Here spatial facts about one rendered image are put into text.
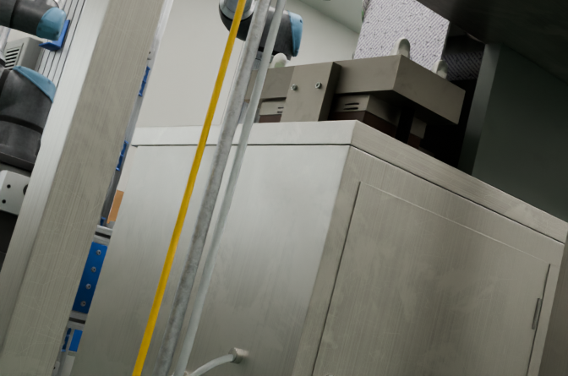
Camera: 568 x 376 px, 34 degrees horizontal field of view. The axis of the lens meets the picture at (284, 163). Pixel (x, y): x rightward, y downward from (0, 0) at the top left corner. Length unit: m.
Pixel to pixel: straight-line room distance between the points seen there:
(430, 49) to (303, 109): 0.29
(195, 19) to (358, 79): 4.45
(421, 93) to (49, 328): 0.78
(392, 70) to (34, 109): 1.16
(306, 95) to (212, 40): 4.43
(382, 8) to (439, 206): 0.51
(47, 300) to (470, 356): 0.87
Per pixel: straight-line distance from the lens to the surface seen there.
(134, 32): 0.99
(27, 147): 2.39
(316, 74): 1.59
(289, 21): 2.63
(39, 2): 2.23
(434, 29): 1.76
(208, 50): 5.98
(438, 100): 1.54
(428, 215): 1.52
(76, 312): 2.47
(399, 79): 1.48
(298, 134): 1.50
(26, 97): 2.41
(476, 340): 1.63
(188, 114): 5.87
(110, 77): 0.97
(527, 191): 1.71
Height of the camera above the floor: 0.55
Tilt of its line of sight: 11 degrees up
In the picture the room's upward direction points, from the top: 15 degrees clockwise
